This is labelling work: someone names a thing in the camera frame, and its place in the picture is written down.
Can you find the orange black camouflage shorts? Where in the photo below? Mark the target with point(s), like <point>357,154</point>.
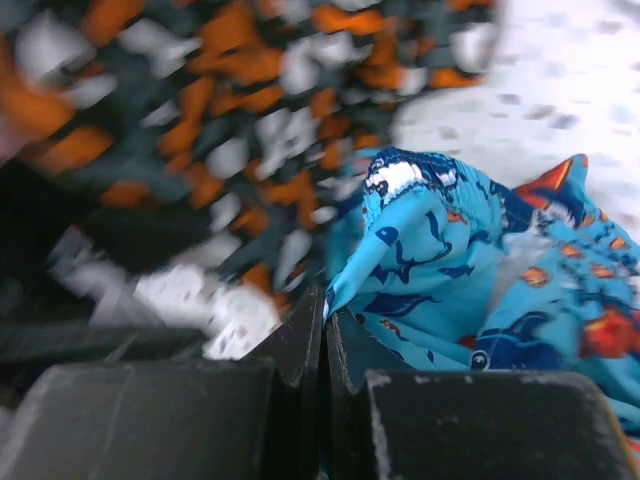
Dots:
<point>219,129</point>

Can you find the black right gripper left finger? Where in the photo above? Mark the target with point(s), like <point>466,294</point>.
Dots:
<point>140,403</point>

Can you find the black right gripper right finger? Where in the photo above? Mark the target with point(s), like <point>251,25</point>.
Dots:
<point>388,421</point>

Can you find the blue shark print shorts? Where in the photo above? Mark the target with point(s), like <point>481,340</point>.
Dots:
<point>451,270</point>

